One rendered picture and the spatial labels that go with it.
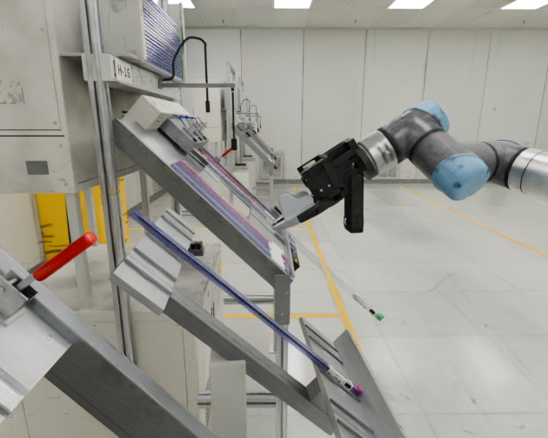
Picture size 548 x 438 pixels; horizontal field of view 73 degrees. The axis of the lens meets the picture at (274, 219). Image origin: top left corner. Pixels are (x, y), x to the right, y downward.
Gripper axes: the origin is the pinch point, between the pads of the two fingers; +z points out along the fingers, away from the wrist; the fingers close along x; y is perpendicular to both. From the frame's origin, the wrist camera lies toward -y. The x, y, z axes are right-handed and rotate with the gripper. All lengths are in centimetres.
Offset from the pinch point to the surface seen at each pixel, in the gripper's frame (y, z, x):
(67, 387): 7.6, 24.7, 33.9
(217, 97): 59, 0, -400
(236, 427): -22.1, 24.3, 14.0
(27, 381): 12.0, 21.7, 40.1
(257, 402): -59, 40, -38
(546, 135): -329, -527, -657
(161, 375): -35, 63, -44
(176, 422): -1.7, 18.1, 34.8
